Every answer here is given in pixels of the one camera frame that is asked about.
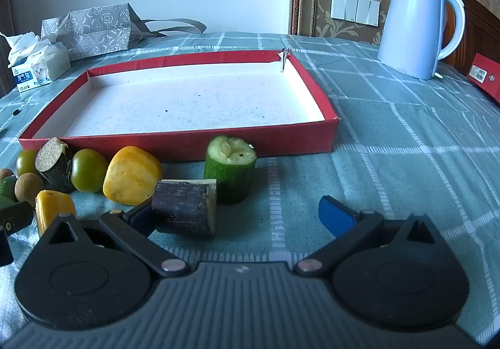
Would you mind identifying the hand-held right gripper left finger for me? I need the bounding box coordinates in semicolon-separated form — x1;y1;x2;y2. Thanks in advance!
37;198;192;279

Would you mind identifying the white tissue pack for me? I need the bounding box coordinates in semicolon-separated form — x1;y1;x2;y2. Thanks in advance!
0;32;72;94

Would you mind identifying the grey patterned gift bag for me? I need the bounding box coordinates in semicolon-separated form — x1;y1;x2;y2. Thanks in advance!
41;3;208;60

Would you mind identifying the purple sugarcane piece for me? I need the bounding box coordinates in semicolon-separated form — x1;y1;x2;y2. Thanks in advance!
152;179;218;238

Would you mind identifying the teal plaid tablecloth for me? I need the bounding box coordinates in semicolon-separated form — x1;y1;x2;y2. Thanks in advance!
0;32;500;349

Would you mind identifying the green tomato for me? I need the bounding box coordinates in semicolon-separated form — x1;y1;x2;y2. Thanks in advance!
16;149;40;178
71;148;109;193

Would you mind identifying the small green fruit piece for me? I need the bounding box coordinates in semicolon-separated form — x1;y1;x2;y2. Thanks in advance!
0;176;18;201

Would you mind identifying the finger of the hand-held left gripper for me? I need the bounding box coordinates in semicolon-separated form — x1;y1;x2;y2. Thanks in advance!
0;227;14;267

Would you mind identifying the small yellow pepper piece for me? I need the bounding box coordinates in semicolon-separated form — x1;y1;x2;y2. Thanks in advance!
35;190;78;238

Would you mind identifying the red cardboard box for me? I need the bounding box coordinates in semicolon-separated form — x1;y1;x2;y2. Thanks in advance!
467;53;500;104

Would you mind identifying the eggplant piece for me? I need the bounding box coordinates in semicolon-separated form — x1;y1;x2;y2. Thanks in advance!
35;137;77;194

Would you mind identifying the brown wooden headboard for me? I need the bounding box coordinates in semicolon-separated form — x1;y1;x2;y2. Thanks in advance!
441;0;500;76

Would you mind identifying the short dark cucumber piece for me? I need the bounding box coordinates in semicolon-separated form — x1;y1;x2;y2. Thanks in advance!
0;196;34;235

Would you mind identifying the light blue electric kettle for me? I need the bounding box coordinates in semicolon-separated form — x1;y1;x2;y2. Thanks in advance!
377;0;467;81

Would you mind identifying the white wall switch panel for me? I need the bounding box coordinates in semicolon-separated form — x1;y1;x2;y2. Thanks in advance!
330;0;381;26

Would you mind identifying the green cucumber piece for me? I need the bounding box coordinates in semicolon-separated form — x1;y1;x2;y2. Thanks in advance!
204;135;257;205

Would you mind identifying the red cardboard box tray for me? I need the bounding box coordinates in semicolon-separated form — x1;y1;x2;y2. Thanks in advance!
18;49;340;163

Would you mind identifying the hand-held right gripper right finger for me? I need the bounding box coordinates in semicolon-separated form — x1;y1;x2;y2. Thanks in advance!
293;196;448;277

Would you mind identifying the large yellow pepper piece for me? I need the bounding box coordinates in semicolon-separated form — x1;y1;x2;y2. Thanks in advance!
102;146;164;206

